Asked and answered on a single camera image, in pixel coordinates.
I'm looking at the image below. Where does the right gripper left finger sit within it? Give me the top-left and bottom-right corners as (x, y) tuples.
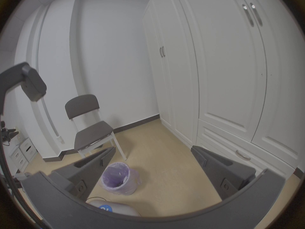
(49, 147), (116, 203)

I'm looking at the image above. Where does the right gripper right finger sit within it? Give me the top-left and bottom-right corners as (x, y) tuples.
(191, 145), (257, 201)

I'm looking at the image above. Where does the purple plastic bag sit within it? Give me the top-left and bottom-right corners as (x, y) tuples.
(101, 162), (143, 195)

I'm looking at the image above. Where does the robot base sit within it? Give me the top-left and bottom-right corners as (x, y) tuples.
(86, 198), (141, 217)

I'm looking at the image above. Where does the white trash bin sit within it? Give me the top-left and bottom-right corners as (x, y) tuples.
(101, 162), (139, 195)

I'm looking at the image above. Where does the white chair with grey cushions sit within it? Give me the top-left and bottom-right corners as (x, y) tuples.
(65, 94), (128, 162)

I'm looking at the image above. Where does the white chest of drawers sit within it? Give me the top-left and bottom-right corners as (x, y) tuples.
(9, 137), (38, 172)

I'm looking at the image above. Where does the white wardrobe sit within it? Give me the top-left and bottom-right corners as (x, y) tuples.
(142, 0), (305, 178)

